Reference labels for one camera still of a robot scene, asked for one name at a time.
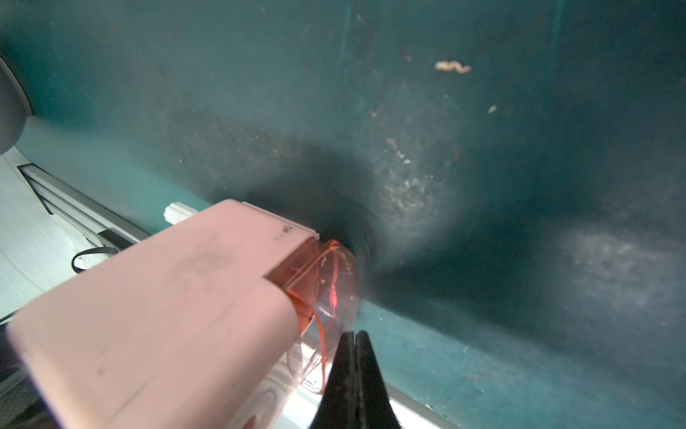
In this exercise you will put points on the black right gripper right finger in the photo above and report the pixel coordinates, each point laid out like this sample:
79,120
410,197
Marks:
373,406

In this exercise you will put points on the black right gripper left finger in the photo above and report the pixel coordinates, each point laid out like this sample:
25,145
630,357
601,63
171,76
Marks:
337,409

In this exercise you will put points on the red tray front row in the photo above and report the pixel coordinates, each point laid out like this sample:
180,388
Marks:
322,283

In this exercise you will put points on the pink sharpener front row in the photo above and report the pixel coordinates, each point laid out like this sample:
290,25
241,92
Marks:
182,330

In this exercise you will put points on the purple bowl front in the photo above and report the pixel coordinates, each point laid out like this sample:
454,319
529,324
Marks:
15,109

